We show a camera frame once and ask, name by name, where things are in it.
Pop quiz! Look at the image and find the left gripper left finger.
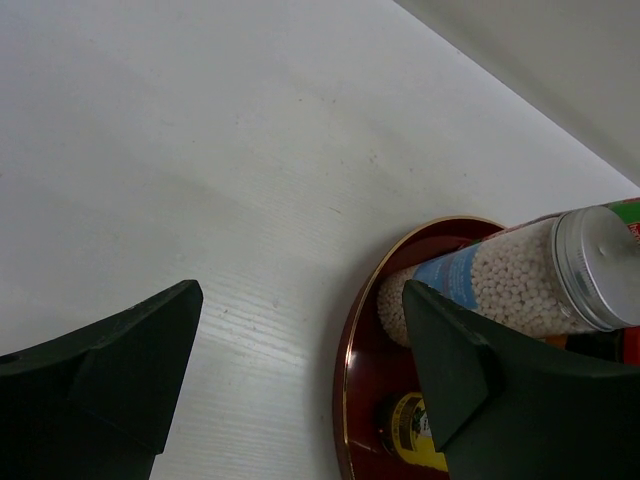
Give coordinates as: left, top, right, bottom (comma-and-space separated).
1, 280, 203, 479

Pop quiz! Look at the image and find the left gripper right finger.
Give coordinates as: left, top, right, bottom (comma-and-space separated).
403, 280, 639, 479

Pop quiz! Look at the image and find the small yellow-label brown bottle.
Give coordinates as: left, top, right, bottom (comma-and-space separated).
374, 392, 448, 473

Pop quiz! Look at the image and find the silver-lid white spice jar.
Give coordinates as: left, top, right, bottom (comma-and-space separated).
377, 206, 639, 347

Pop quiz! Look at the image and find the green red sauce bottle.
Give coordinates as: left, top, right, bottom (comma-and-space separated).
604, 197, 640, 241

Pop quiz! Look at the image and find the red round tray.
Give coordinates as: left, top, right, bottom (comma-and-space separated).
333, 217, 500, 479

